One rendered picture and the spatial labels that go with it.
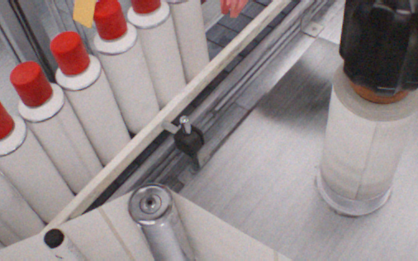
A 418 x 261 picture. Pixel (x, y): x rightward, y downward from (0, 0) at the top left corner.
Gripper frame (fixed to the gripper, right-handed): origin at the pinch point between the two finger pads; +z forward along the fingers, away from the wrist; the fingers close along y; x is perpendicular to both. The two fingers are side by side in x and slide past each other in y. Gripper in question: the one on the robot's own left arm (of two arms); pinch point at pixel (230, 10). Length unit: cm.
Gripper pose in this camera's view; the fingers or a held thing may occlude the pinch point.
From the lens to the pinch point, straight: 73.7
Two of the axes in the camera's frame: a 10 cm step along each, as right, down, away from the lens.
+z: -2.9, 8.9, 3.6
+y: 7.9, 4.3, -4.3
